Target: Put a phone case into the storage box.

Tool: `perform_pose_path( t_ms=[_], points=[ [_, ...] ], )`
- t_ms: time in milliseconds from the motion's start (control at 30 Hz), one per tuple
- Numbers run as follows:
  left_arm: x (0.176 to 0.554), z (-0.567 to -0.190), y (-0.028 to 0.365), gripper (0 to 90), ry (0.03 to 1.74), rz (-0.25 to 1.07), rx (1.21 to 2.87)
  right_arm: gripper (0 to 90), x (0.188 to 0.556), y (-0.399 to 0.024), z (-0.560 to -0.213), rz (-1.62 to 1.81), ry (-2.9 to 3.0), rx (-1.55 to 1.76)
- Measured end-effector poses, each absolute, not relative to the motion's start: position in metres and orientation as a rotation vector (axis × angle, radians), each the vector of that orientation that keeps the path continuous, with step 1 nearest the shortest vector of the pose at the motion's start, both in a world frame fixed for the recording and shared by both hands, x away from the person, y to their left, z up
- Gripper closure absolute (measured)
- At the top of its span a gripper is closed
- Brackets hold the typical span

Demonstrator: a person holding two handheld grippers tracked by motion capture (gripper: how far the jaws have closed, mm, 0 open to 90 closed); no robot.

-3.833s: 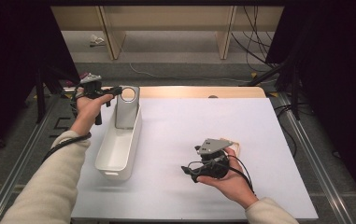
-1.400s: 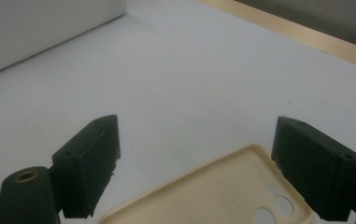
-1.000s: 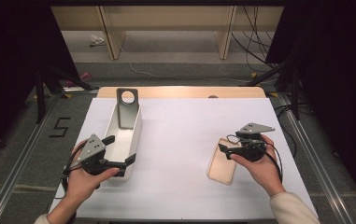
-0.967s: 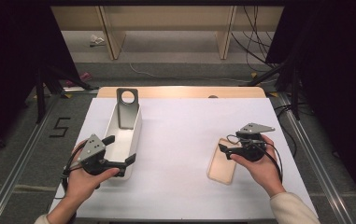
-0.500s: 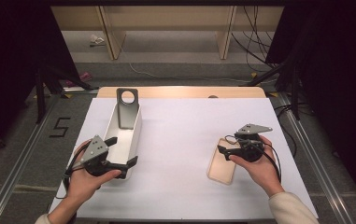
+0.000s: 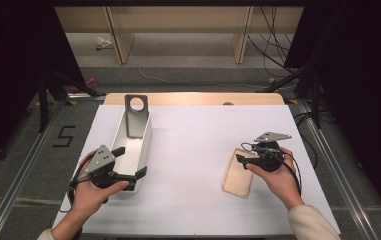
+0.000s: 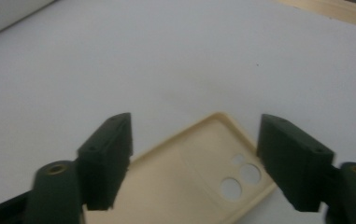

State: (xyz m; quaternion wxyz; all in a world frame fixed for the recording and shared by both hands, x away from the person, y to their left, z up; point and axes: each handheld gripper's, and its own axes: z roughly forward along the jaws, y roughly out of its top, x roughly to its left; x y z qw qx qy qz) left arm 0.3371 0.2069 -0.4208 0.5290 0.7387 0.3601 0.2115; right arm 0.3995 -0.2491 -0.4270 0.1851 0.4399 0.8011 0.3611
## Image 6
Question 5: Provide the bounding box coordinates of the black cable bundle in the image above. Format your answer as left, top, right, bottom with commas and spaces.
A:
247, 5, 299, 78

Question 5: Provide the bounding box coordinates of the grey phone case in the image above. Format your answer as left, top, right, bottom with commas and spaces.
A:
124, 94, 150, 140

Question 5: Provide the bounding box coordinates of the metal floor rail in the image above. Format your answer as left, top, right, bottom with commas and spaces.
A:
297, 99, 379, 240
0, 99, 66, 240

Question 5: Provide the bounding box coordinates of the black metal stand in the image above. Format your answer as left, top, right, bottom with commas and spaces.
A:
37, 68, 107, 133
264, 66, 324, 129

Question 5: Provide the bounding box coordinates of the wooden table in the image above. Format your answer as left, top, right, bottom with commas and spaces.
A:
102, 92, 286, 106

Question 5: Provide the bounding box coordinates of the person's left hand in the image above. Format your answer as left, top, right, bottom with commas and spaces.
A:
69, 150, 130, 218

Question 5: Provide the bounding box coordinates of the crumpled white paper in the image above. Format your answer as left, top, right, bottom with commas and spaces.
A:
95, 36, 114, 51

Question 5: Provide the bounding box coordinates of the white storage box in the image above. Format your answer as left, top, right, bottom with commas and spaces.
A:
109, 108, 153, 193

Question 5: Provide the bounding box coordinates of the white table board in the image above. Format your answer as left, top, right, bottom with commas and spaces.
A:
50, 104, 342, 236

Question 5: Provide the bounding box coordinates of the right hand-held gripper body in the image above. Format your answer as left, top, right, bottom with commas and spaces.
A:
253, 132, 293, 173

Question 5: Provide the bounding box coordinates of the light wooden desk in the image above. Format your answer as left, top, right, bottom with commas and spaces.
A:
53, 5, 305, 65

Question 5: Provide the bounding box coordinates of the right hand-held gripper cable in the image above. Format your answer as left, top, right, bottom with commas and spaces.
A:
240, 142, 303, 198

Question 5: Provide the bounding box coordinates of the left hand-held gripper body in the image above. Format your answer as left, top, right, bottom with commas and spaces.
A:
85, 144, 128, 189

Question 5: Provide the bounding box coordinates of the beige phone case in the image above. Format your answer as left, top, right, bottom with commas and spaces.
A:
221, 147, 259, 199

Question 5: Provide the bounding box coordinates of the black curtain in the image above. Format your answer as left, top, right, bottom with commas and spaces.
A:
0, 4, 86, 174
284, 4, 381, 228

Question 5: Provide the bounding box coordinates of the person's right hand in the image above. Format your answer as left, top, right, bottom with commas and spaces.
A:
246, 147, 305, 210

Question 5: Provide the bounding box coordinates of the black floor cable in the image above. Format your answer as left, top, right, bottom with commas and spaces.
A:
292, 111, 319, 169

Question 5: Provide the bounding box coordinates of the left hand-held gripper cable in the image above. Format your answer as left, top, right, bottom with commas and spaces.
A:
59, 159, 96, 213

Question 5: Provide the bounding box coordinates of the hand-held gripper cable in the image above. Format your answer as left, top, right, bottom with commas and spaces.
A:
240, 142, 303, 198
59, 159, 96, 213

